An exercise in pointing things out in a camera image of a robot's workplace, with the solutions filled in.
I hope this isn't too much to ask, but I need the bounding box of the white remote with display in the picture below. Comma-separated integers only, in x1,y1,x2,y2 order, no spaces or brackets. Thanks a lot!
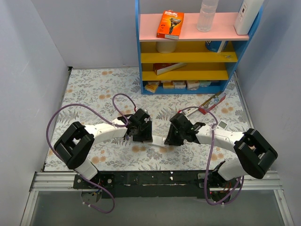
143,135,169,147

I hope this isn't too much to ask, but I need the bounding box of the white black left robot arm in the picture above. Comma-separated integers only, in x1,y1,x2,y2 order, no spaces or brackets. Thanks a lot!
54,109,152,188

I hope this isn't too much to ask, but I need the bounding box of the white air conditioner remote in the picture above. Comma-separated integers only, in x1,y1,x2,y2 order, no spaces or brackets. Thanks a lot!
182,104,198,117

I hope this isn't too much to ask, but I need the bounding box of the small white remote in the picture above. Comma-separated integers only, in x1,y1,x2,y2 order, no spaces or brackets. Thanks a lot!
216,121,228,129

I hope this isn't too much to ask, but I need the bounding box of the red white toothpaste box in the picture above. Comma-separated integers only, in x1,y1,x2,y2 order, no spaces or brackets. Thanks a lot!
199,92,226,115

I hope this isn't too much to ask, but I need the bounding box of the yellow sponge pack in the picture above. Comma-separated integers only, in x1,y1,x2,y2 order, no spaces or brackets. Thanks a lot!
144,84,159,93

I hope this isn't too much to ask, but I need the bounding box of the orange white sponge pack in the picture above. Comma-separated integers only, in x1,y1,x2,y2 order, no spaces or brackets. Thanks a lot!
162,81,174,89

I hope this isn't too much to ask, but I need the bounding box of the floral table mat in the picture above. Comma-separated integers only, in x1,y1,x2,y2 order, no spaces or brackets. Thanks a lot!
49,67,253,171

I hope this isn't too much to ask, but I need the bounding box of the red white carton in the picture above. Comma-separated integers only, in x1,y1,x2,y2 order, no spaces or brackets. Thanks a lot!
153,63,187,75

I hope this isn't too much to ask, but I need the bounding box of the blue shelf unit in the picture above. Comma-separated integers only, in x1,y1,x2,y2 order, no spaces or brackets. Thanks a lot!
135,0,263,95

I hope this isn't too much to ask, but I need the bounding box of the white cup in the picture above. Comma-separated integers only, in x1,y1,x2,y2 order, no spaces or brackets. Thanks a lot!
156,41,177,54

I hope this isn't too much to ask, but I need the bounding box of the blue white can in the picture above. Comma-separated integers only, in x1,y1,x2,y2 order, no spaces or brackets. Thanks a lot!
205,40,228,53

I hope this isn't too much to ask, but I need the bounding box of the orange razor box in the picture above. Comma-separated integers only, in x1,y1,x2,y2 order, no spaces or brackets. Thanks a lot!
156,10,184,40

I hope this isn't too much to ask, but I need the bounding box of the clear plastic bottle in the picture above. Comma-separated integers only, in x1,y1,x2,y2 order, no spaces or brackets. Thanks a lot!
197,0,219,32

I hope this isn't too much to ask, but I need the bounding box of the white rectangular device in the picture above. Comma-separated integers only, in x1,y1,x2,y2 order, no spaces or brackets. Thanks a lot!
234,0,264,35

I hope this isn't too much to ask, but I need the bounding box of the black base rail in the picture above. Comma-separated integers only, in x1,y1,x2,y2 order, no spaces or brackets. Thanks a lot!
30,169,283,201

